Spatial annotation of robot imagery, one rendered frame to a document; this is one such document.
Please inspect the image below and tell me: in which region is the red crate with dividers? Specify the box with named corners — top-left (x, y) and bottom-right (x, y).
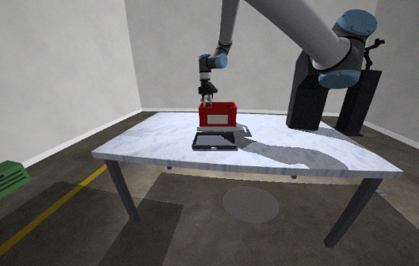
top-left (199, 102), bottom-right (237, 127)

